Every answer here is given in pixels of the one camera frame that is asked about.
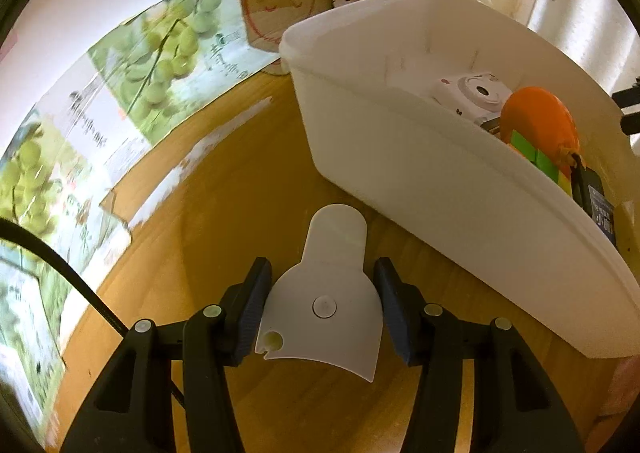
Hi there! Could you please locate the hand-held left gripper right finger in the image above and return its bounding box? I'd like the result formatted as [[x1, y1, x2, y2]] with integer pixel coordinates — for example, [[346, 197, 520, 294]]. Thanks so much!
[[374, 257, 586, 453]]

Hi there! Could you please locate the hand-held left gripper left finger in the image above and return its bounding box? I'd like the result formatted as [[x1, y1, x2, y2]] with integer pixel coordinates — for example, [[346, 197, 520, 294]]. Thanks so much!
[[60, 257, 273, 453]]

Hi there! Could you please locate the black power adapter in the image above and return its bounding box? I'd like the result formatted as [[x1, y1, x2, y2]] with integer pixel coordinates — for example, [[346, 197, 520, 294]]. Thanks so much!
[[570, 155, 606, 214]]

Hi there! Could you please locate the orange cable reel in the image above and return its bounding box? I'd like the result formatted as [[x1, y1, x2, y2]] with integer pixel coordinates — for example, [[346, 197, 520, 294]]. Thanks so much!
[[500, 87, 583, 178]]

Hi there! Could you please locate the clear box blue label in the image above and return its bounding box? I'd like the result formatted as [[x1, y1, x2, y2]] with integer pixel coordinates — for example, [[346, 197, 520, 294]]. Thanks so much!
[[585, 183, 618, 244]]

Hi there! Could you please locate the multicoloured puzzle cube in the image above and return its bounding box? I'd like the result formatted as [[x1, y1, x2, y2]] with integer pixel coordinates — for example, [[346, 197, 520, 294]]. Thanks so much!
[[507, 130, 573, 194]]

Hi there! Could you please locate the white plastic bin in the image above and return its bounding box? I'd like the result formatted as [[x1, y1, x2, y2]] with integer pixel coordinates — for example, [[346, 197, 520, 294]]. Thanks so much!
[[279, 0, 640, 360]]

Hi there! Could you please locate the white instant camera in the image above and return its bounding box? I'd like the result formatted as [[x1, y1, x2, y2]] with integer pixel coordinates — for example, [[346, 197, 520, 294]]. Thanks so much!
[[430, 73, 516, 126]]

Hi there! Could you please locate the black cable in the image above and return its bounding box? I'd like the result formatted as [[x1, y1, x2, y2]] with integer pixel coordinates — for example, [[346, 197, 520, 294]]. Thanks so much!
[[0, 218, 186, 404]]

